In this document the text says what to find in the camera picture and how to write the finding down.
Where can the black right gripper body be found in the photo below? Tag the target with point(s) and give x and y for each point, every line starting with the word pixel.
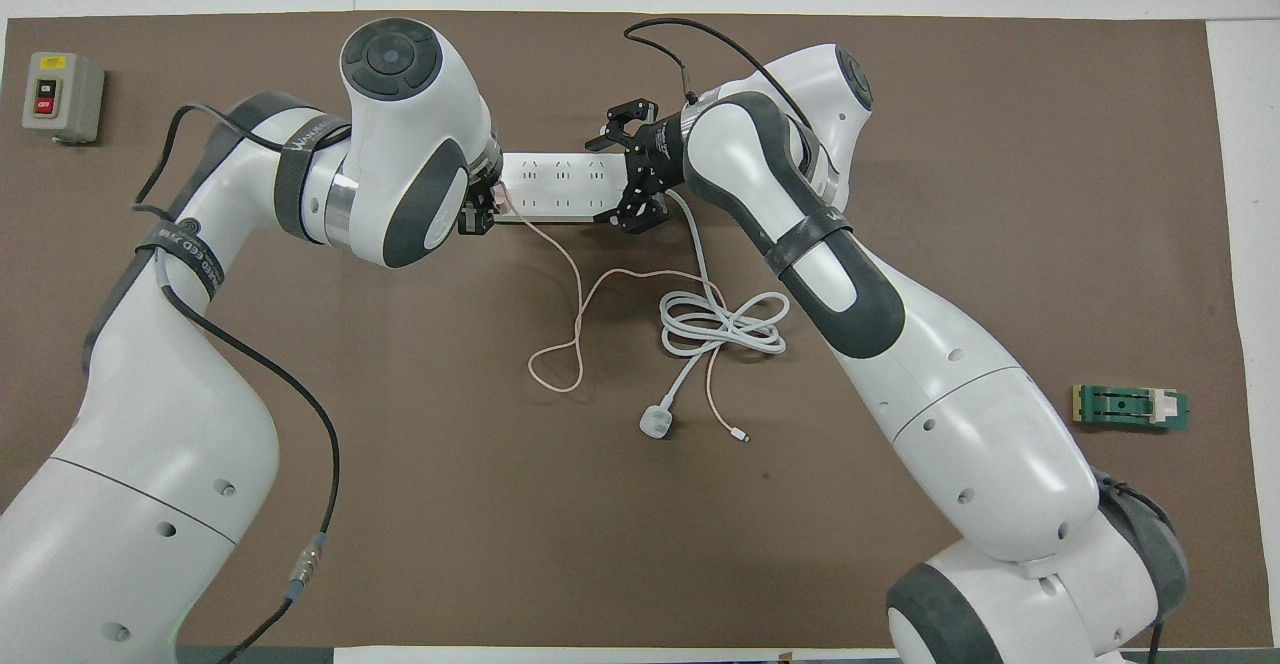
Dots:
pixel 660 154

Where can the white power strip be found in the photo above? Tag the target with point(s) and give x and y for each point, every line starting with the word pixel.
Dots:
pixel 560 189

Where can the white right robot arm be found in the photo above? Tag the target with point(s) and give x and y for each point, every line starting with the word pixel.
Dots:
pixel 940 394

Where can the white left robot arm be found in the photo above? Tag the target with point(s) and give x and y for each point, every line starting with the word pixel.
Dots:
pixel 150 424

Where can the brown table mat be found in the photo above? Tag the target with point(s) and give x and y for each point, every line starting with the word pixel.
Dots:
pixel 500 504

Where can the green circuit board module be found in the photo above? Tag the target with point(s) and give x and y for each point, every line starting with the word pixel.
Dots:
pixel 1125 409

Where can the grey push-button switch box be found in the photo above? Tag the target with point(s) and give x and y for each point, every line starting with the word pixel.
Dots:
pixel 62 96

